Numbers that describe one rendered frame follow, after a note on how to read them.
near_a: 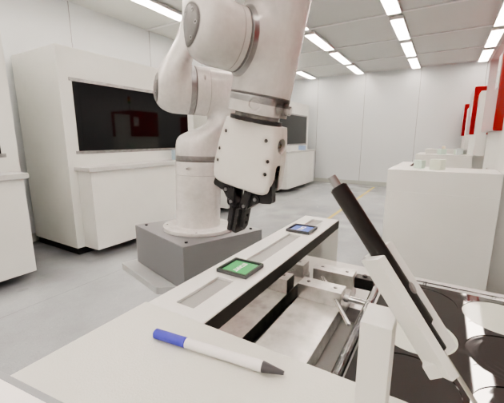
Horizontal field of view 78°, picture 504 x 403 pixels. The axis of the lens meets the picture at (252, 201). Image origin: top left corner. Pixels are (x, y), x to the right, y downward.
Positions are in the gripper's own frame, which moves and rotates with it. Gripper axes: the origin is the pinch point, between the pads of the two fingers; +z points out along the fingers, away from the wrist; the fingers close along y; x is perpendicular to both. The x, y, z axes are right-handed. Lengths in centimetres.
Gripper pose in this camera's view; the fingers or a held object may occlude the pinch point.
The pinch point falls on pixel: (238, 217)
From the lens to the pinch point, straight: 49.3
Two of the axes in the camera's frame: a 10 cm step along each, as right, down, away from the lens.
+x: -5.2, 1.7, -8.4
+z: -1.8, 9.4, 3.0
